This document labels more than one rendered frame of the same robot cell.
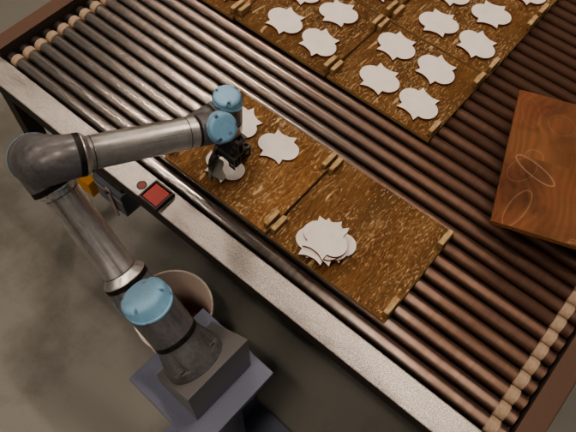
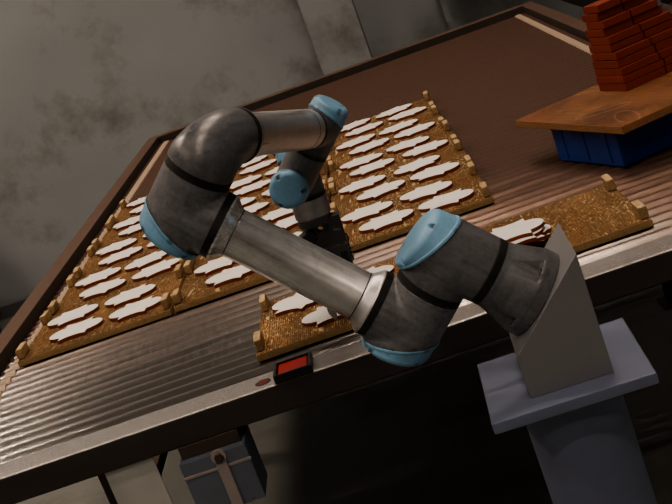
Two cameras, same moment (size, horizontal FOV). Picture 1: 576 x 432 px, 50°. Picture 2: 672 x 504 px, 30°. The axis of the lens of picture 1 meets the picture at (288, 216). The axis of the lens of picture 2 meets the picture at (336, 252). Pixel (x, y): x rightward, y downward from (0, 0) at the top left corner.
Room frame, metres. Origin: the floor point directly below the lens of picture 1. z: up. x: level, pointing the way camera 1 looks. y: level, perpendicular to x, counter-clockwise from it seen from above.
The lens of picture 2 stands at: (-1.02, 1.54, 1.69)
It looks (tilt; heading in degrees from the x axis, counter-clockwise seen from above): 14 degrees down; 326
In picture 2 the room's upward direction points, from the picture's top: 20 degrees counter-clockwise
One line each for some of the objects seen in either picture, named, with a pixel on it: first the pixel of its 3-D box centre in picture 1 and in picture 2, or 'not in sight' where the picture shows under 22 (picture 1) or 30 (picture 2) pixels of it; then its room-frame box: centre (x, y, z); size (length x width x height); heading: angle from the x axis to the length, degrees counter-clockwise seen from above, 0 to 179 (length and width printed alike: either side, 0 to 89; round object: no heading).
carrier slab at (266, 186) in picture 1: (252, 158); (350, 300); (1.11, 0.12, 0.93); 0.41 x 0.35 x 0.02; 52
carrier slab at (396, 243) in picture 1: (361, 235); (537, 235); (0.85, -0.21, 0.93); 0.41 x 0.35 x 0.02; 52
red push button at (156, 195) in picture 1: (156, 195); (293, 368); (0.96, 0.39, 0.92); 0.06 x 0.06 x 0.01; 52
